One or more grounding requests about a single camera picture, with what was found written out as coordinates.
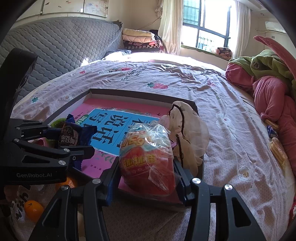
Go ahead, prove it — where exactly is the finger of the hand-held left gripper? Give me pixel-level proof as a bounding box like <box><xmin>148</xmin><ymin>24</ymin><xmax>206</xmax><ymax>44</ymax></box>
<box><xmin>9</xmin><ymin>118</ymin><xmax>62</xmax><ymax>142</ymax></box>
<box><xmin>13</xmin><ymin>138</ymin><xmax>95</xmax><ymax>167</ymax></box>

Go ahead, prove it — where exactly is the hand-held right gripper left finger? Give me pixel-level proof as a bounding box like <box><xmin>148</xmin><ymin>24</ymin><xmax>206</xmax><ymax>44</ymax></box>
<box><xmin>28</xmin><ymin>160</ymin><xmax>121</xmax><ymax>241</ymax></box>

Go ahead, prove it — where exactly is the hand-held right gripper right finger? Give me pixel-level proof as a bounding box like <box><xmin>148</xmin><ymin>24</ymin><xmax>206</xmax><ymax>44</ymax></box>
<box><xmin>172</xmin><ymin>156</ymin><xmax>270</xmax><ymax>241</ymax></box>

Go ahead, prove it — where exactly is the blue snack packet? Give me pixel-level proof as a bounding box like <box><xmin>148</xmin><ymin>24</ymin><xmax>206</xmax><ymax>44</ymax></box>
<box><xmin>47</xmin><ymin>113</ymin><xmax>97</xmax><ymax>171</ymax></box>

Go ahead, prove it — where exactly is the green fuzzy ring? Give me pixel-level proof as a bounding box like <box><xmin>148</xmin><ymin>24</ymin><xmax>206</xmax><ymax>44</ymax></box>
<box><xmin>50</xmin><ymin>118</ymin><xmax>67</xmax><ymax>128</ymax></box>

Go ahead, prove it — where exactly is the plastic-wrapped red toy egg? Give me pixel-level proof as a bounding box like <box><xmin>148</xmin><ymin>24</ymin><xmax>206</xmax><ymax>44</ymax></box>
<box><xmin>119</xmin><ymin>123</ymin><xmax>182</xmax><ymax>197</ymax></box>

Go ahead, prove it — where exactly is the grey shallow cardboard box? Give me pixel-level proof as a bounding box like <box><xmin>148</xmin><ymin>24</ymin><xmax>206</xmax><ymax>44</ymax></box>
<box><xmin>43</xmin><ymin>88</ymin><xmax>205</xmax><ymax>212</ymax></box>

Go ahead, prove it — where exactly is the pink and blue book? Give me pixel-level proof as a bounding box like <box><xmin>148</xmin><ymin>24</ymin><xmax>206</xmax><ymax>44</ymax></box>
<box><xmin>69</xmin><ymin>97</ymin><xmax>181</xmax><ymax>204</ymax></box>

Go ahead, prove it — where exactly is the grey quilted headboard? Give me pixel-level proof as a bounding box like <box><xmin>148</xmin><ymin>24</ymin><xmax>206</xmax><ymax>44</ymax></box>
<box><xmin>0</xmin><ymin>17</ymin><xmax>123</xmax><ymax>102</ymax></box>

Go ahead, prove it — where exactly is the large yellow snack packet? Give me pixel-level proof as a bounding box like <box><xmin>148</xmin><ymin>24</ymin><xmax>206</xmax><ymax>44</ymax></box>
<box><xmin>269</xmin><ymin>138</ymin><xmax>288</xmax><ymax>166</ymax></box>

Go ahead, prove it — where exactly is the blue candy wrapper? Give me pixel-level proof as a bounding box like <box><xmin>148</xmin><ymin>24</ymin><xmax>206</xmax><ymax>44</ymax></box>
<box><xmin>267</xmin><ymin>126</ymin><xmax>279</xmax><ymax>141</ymax></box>

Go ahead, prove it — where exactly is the small yellow snack packet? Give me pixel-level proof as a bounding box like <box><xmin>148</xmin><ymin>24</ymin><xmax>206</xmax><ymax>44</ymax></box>
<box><xmin>265</xmin><ymin>119</ymin><xmax>279</xmax><ymax>130</ymax></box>

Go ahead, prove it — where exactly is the red and white scrunchie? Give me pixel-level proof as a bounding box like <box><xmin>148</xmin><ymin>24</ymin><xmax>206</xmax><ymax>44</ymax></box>
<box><xmin>289</xmin><ymin>200</ymin><xmax>296</xmax><ymax>222</ymax></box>

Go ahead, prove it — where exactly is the dark blue pillow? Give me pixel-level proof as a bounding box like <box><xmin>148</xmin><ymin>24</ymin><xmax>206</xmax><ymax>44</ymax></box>
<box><xmin>105</xmin><ymin>49</ymin><xmax>132</xmax><ymax>57</ymax></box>

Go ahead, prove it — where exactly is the pink quilt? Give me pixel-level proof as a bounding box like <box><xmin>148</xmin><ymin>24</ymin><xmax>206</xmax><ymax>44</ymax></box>
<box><xmin>225</xmin><ymin>35</ymin><xmax>296</xmax><ymax>163</ymax></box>

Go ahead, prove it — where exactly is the dark patterned folded blanket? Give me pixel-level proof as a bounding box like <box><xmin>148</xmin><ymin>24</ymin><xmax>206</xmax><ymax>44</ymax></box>
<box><xmin>124</xmin><ymin>42</ymin><xmax>166</xmax><ymax>53</ymax></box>

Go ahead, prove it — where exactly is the floral folded blanket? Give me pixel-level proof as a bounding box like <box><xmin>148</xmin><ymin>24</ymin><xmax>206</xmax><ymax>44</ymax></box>
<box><xmin>217</xmin><ymin>47</ymin><xmax>232</xmax><ymax>58</ymax></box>

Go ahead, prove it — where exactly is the cream folded blanket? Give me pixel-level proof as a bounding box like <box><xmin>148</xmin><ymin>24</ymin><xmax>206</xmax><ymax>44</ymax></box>
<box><xmin>122</xmin><ymin>28</ymin><xmax>155</xmax><ymax>39</ymax></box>

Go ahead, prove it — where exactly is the green jacket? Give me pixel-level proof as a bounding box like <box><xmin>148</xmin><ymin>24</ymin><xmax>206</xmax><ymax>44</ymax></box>
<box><xmin>229</xmin><ymin>49</ymin><xmax>296</xmax><ymax>86</ymax></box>

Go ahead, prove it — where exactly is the black cloth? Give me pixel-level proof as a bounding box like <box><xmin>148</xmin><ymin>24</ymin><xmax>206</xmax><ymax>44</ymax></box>
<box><xmin>149</xmin><ymin>30</ymin><xmax>164</xmax><ymax>42</ymax></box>

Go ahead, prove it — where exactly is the cream curtain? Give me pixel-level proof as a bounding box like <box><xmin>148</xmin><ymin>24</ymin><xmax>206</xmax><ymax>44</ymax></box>
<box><xmin>158</xmin><ymin>0</ymin><xmax>184</xmax><ymax>55</ymax></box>
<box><xmin>231</xmin><ymin>0</ymin><xmax>248</xmax><ymax>58</ymax></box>

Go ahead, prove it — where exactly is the window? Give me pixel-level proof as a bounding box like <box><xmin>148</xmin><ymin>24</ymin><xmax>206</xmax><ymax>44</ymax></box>
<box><xmin>183</xmin><ymin>0</ymin><xmax>232</xmax><ymax>50</ymax></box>

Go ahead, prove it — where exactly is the white air conditioner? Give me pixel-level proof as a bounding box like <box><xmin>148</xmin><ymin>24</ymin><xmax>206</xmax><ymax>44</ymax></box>
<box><xmin>265</xmin><ymin>21</ymin><xmax>287</xmax><ymax>33</ymax></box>

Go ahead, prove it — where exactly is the painted wall cabinet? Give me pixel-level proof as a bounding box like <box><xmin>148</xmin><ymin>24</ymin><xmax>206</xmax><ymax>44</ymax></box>
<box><xmin>21</xmin><ymin>0</ymin><xmax>109</xmax><ymax>18</ymax></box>

